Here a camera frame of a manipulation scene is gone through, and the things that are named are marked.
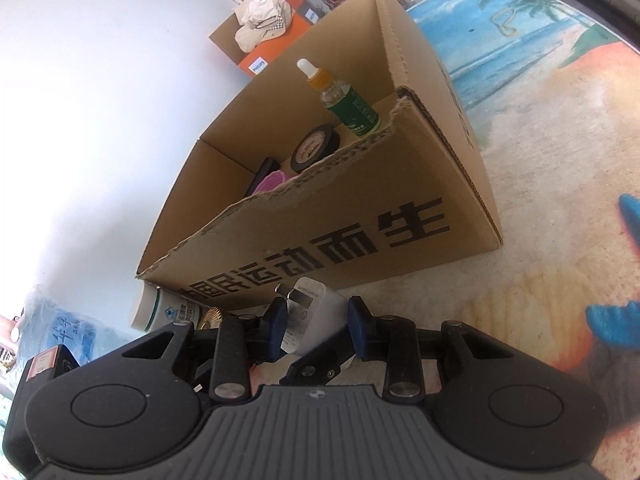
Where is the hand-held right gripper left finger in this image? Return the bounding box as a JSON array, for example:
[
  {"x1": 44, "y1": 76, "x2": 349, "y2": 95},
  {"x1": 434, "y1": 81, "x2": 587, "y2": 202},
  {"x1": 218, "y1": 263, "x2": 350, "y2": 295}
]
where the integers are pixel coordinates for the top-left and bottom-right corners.
[{"x1": 122, "y1": 296, "x2": 290, "y2": 403}]

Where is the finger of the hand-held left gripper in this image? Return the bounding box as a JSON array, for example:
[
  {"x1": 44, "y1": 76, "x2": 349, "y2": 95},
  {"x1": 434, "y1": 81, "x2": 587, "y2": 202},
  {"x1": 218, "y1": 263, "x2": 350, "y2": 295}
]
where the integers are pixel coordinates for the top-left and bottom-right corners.
[{"x1": 281, "y1": 337, "x2": 357, "y2": 387}]

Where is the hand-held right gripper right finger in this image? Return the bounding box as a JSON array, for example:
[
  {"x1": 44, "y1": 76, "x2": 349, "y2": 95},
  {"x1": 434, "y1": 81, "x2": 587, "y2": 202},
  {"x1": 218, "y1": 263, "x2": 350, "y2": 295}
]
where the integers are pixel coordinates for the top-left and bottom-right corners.
[{"x1": 347, "y1": 296, "x2": 521, "y2": 401}]

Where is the white charger plug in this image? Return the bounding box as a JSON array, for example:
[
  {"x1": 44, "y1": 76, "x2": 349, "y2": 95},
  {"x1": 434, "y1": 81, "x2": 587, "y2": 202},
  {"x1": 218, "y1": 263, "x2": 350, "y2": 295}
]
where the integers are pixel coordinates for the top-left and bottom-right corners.
[{"x1": 274, "y1": 276, "x2": 346, "y2": 356}]

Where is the gold lid jar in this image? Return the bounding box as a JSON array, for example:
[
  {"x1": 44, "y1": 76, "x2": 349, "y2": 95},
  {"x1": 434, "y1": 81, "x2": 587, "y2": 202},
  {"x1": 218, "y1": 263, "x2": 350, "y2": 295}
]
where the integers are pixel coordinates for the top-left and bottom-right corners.
[{"x1": 195, "y1": 304, "x2": 228, "y2": 332}]

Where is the white pill bottle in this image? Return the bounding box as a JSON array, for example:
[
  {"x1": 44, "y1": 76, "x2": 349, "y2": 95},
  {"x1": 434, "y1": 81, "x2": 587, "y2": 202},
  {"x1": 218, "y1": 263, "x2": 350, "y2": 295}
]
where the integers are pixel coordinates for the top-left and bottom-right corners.
[{"x1": 129, "y1": 284, "x2": 201, "y2": 332}]

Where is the brown cardboard box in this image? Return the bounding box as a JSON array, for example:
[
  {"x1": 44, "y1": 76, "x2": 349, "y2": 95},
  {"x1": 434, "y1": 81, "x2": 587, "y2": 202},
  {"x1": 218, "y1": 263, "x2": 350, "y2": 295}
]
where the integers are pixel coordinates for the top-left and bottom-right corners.
[{"x1": 135, "y1": 0, "x2": 502, "y2": 311}]

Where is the purple plastic lid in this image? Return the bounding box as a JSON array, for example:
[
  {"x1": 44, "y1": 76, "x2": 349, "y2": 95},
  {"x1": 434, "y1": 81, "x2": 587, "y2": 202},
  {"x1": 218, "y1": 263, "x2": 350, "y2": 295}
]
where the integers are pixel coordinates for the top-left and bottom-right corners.
[{"x1": 252, "y1": 169, "x2": 288, "y2": 196}]

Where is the black tape roll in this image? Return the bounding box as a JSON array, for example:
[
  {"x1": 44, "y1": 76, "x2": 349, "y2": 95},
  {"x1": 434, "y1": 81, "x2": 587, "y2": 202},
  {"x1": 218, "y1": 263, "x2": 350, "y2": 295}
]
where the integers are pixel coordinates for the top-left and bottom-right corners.
[{"x1": 290, "y1": 124, "x2": 342, "y2": 175}]

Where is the green label dropper bottle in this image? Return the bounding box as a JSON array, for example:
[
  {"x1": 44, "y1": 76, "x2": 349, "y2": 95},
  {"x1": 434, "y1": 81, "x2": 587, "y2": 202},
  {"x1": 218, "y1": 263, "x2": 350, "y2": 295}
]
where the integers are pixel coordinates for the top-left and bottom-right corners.
[{"x1": 296, "y1": 58, "x2": 382, "y2": 138}]

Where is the blue printed plastic bag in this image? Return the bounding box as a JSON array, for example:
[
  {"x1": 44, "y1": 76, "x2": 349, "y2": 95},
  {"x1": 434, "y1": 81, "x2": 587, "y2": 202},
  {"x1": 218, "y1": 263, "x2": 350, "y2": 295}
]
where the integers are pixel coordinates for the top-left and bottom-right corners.
[{"x1": 15, "y1": 285, "x2": 108, "y2": 361}]

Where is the black tube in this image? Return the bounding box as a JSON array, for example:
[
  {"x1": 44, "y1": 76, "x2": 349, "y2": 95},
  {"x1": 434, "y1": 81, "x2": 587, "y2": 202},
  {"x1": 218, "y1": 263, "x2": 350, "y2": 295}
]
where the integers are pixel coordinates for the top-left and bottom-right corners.
[{"x1": 244, "y1": 156, "x2": 280, "y2": 198}]

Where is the cream cloth hat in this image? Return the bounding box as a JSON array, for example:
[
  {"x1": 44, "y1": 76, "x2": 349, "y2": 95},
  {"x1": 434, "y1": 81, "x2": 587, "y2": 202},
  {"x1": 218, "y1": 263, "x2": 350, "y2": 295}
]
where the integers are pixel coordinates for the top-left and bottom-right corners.
[{"x1": 234, "y1": 0, "x2": 292, "y2": 53}]

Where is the tan rubber band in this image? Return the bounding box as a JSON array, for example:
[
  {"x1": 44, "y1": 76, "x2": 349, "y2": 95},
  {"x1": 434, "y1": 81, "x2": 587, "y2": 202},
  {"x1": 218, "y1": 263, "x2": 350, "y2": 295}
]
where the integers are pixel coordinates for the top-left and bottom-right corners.
[{"x1": 492, "y1": 7, "x2": 522, "y2": 38}]

